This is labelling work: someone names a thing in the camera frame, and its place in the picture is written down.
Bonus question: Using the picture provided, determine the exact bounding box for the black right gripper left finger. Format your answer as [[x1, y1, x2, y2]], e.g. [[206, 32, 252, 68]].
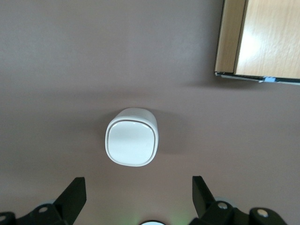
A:
[[0, 177, 87, 225]]

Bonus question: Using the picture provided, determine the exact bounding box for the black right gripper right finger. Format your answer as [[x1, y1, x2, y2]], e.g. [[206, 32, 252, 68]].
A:
[[190, 175, 290, 225]]

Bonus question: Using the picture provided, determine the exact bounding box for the white lidded trash can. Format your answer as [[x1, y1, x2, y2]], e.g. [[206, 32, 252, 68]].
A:
[[105, 107, 159, 167]]

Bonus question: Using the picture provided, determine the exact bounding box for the light wooden shelf box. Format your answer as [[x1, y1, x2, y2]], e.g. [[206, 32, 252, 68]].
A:
[[214, 0, 300, 85]]

